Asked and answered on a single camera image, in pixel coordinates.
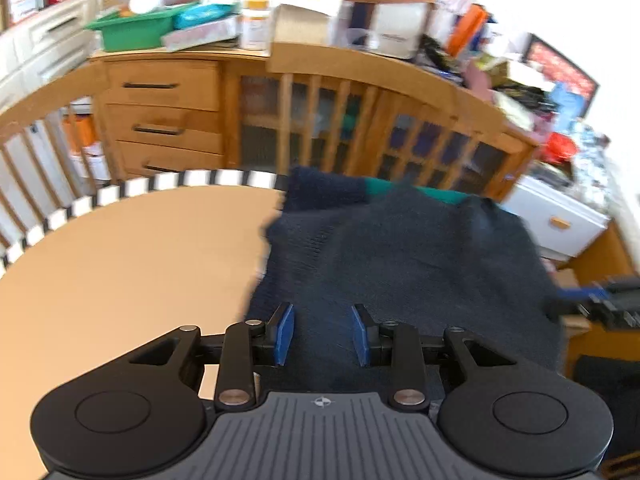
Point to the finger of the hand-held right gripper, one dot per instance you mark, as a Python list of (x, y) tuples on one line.
[(575, 294)]

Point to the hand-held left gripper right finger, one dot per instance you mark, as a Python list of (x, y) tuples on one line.
[(360, 336)]

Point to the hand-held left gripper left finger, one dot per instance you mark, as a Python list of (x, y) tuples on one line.
[(284, 334)]

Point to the black knit sweater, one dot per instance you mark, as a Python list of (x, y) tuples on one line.
[(415, 260)]

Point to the small white cabinet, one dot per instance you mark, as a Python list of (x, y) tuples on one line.
[(555, 215)]

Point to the green blue knit sweater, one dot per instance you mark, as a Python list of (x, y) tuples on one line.
[(325, 185)]

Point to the red framed picture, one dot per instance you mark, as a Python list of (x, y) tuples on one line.
[(560, 67)]

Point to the pile of clutter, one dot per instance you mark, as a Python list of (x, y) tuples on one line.
[(500, 70)]

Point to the wooden chair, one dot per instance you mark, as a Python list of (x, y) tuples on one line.
[(400, 72), (45, 105)]

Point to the wooden sideboard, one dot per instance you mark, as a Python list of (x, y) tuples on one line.
[(165, 95)]

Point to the white pill bottle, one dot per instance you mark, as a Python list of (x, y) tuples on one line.
[(256, 27)]

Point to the flat grey box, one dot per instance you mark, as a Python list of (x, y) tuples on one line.
[(200, 37)]

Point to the open brown cardboard box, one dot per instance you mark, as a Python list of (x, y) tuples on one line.
[(300, 20)]

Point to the teal tissue packet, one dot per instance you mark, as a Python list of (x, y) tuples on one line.
[(205, 15)]

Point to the green plastic basket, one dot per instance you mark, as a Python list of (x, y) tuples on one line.
[(135, 32)]

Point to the white round cup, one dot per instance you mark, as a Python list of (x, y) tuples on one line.
[(145, 1)]

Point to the white box with wooden frame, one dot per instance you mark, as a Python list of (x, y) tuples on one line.
[(395, 25)]

